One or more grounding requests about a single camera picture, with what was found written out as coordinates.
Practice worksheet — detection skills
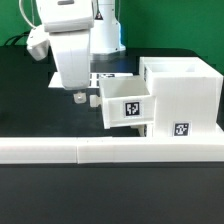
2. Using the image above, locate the white marker tag plate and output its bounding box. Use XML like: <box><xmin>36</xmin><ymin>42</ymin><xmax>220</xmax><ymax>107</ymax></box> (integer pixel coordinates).
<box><xmin>48</xmin><ymin>72</ymin><xmax>134</xmax><ymax>90</ymax></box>

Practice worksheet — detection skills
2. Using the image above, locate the black cable bundle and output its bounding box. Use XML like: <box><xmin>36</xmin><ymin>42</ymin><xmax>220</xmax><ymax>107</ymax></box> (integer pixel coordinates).
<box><xmin>3</xmin><ymin>30</ymin><xmax>31</xmax><ymax>47</ymax></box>

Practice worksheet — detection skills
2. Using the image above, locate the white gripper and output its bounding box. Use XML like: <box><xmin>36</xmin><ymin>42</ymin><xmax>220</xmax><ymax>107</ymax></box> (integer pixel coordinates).
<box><xmin>49</xmin><ymin>30</ymin><xmax>90</xmax><ymax>103</ymax></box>

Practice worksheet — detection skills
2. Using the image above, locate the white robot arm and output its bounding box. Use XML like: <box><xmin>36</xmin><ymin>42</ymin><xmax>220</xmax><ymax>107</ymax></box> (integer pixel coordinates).
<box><xmin>27</xmin><ymin>0</ymin><xmax>126</xmax><ymax>104</ymax></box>

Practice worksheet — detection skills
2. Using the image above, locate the white front drawer with knob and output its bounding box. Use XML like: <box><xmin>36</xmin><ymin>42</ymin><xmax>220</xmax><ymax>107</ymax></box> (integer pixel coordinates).
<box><xmin>131</xmin><ymin>125</ymin><xmax>147</xmax><ymax>137</ymax></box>

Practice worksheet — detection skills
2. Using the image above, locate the white drawer cabinet box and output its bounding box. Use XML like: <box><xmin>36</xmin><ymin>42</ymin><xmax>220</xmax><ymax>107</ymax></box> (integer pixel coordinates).
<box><xmin>139</xmin><ymin>57</ymin><xmax>223</xmax><ymax>138</ymax></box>

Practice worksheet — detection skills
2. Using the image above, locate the white L-shaped fence wall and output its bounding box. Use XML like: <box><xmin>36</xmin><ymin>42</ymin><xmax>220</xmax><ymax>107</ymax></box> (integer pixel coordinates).
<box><xmin>0</xmin><ymin>135</ymin><xmax>224</xmax><ymax>164</ymax></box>

